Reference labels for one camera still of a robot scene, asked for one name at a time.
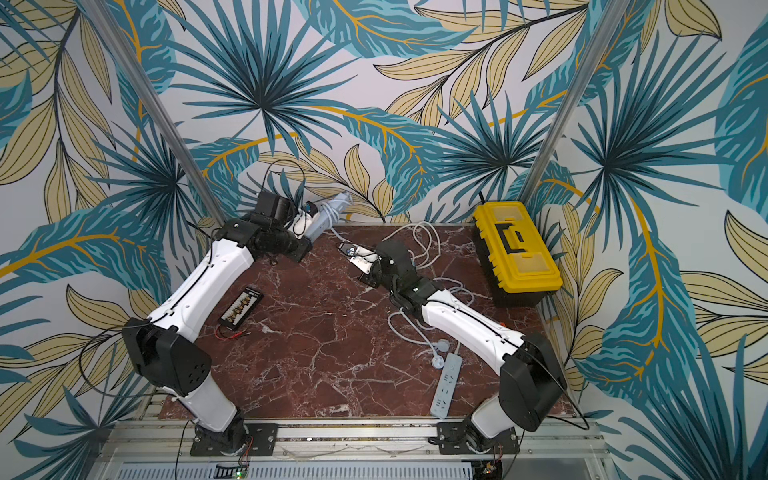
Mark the cream power strip cord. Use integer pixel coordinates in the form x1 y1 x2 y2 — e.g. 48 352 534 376
383 220 442 271

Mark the yellow black toolbox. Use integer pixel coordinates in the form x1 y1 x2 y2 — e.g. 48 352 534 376
472 201 563 308

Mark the aluminium frame post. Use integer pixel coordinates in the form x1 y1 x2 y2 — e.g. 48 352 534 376
517 0 629 203
81 0 227 226

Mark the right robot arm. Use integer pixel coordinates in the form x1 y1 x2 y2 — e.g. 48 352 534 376
341 239 567 442

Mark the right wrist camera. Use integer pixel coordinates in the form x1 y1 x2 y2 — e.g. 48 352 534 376
338 242 380 274

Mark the aluminium frame post right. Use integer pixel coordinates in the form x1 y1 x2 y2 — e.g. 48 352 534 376
517 0 629 203

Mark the grey power strip cord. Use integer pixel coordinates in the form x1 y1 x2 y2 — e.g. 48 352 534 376
328 203 373 253

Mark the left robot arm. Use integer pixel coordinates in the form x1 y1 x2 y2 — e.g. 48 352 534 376
122 191 318 434

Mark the black balance charging board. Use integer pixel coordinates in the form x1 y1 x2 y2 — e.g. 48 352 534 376
219 288 264 331

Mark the aluminium frame post left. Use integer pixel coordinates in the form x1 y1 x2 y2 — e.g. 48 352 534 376
81 0 227 226

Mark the short grey power strip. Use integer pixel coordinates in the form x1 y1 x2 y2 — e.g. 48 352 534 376
430 353 463 419

